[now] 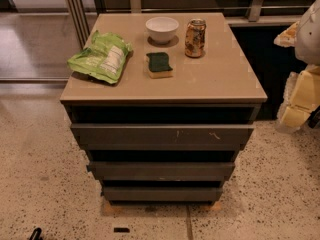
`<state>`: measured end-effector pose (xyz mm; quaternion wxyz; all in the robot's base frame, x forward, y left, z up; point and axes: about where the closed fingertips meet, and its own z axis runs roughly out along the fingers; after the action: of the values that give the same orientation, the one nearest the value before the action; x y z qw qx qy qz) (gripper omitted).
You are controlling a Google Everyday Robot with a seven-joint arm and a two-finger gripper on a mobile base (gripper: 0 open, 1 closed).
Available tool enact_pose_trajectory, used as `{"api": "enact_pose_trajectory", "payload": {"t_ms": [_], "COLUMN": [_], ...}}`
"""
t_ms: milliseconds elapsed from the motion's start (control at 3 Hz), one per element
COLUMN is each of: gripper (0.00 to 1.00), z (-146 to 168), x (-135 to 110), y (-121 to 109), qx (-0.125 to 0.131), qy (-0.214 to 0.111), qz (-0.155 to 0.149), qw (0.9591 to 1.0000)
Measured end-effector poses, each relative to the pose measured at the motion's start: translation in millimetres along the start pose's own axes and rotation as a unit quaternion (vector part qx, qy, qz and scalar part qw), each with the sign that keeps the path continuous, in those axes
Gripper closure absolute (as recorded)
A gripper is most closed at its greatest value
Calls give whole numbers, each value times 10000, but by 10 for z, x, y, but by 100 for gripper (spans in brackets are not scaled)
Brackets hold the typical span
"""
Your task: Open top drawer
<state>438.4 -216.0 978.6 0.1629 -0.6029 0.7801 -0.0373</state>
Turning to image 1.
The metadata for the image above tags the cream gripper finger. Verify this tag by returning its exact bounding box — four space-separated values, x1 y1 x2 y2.
274 21 299 48

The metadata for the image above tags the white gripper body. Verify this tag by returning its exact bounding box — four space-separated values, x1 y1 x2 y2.
279 65 320 128

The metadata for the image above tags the grey top drawer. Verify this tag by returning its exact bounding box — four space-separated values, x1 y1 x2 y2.
71 123 254 151

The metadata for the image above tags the grey drawer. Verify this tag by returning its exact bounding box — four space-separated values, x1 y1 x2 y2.
103 187 222 202
71 123 254 151
87 162 235 181

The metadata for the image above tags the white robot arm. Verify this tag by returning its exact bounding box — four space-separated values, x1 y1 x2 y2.
274 0 320 132

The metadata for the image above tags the grey drawer cabinet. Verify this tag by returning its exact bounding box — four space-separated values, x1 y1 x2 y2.
60 13 267 192

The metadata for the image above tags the grey bottom drawer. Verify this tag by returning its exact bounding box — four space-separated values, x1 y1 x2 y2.
103 187 222 202

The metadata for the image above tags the grey middle drawer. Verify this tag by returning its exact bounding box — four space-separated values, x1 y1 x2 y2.
87 162 235 181

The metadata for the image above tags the orange drink can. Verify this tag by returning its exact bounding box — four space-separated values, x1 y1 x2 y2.
185 19 206 58

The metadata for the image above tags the white bowl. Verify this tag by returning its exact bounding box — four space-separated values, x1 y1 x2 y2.
145 17 179 44

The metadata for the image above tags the green yellow sponge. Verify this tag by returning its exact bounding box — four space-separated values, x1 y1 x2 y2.
146 52 173 79

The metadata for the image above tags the green chip bag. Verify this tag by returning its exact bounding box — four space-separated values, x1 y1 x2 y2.
67 31 132 84

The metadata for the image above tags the black floor marker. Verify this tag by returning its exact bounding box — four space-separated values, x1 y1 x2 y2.
113 227 130 233

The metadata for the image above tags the black object bottom left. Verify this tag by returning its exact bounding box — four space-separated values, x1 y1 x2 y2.
29 228 43 240

